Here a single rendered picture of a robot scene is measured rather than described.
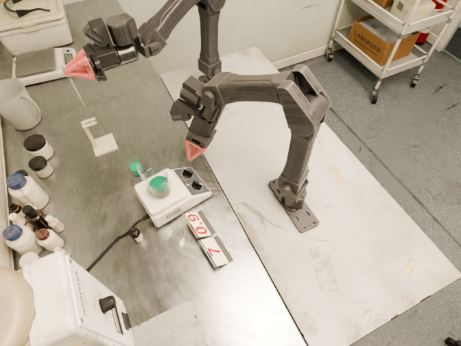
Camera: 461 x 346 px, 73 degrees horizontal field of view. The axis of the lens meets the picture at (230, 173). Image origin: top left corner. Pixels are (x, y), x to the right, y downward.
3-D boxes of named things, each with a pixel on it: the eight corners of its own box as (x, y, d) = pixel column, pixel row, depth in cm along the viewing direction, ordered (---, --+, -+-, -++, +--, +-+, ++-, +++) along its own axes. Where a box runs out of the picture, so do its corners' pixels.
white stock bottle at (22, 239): (46, 250, 91) (25, 235, 82) (24, 262, 89) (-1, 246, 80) (42, 233, 94) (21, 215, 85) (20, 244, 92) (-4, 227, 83)
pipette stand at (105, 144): (112, 134, 117) (100, 108, 106) (118, 149, 113) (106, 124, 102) (90, 141, 115) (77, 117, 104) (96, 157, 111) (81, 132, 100)
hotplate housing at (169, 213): (191, 170, 107) (188, 156, 101) (213, 197, 101) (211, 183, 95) (132, 203, 100) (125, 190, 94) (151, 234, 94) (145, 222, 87)
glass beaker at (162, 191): (153, 182, 95) (147, 165, 88) (174, 183, 94) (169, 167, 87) (147, 202, 91) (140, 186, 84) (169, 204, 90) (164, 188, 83)
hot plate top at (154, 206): (169, 168, 98) (168, 167, 97) (188, 195, 93) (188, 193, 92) (134, 187, 94) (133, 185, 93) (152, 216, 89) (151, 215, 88)
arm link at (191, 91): (174, 105, 89) (175, 73, 79) (193, 88, 93) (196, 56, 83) (208, 127, 87) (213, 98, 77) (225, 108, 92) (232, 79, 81)
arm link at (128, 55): (112, 49, 86) (136, 42, 88) (106, 38, 89) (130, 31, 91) (120, 70, 92) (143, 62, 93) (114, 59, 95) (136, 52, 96)
